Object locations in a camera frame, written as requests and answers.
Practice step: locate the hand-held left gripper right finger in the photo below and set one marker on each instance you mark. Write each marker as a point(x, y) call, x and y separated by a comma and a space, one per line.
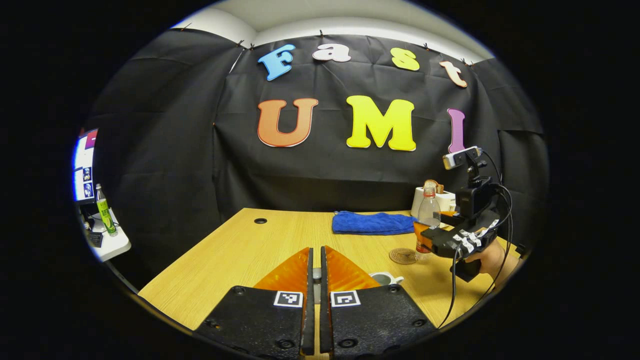
point(325, 320)

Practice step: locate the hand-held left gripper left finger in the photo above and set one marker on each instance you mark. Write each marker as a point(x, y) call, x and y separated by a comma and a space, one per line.
point(309, 320)

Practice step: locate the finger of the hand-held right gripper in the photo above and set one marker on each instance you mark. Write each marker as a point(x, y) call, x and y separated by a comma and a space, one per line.
point(450, 217)
point(440, 240)

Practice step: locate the clear plastic water bottle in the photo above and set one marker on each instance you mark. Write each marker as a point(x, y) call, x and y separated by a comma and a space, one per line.
point(428, 210)

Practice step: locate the round brown coaster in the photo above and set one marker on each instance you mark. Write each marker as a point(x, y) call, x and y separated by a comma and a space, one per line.
point(401, 256)

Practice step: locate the white teacup lid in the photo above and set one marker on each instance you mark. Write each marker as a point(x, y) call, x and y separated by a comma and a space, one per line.
point(317, 274)

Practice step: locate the white ceramic teacup with spout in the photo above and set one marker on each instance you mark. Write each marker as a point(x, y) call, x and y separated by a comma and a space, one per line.
point(382, 279)

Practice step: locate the green drink bottle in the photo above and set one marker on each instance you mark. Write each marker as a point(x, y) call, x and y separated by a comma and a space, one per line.
point(105, 212)

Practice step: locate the white toaster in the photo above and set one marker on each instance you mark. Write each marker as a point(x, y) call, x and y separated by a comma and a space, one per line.
point(447, 200)

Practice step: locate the toasted bread slice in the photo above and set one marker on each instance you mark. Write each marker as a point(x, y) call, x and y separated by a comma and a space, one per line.
point(436, 186)

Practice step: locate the blue folded towel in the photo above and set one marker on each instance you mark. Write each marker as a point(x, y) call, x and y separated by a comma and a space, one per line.
point(372, 223)

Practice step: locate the white side table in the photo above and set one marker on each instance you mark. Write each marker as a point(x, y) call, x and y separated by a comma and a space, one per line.
point(112, 246)

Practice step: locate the black backdrop cloth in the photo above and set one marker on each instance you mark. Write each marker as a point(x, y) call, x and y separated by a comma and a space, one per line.
point(165, 150)

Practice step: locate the computer monitor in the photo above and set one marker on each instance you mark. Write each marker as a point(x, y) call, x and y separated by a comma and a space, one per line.
point(85, 167)

